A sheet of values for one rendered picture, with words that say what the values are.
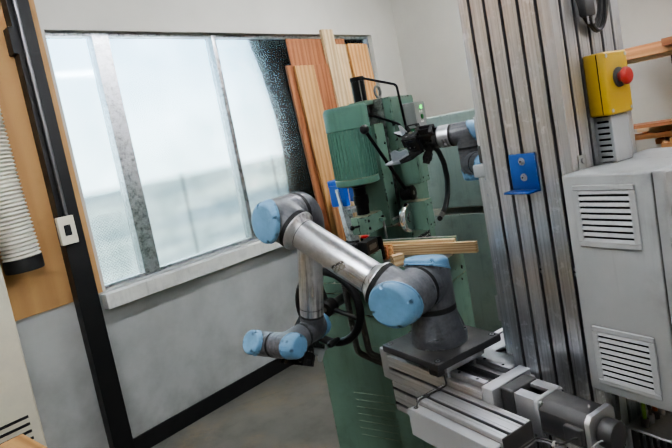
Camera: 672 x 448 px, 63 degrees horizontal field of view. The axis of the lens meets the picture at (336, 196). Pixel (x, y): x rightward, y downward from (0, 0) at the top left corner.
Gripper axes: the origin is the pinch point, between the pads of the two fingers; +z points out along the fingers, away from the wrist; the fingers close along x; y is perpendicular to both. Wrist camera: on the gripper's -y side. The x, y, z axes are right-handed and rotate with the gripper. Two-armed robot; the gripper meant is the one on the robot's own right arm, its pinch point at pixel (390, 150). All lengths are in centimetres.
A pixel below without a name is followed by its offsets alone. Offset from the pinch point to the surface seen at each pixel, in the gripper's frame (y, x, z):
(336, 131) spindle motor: 7.3, -7.7, 21.7
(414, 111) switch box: -15.3, -35.5, 5.3
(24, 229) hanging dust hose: 38, 47, 146
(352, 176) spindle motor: -6.6, 3.8, 19.1
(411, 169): -25.4, -12.5, 6.4
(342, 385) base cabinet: -61, 66, 37
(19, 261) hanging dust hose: 32, 59, 147
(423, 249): -34.6, 20.4, -1.5
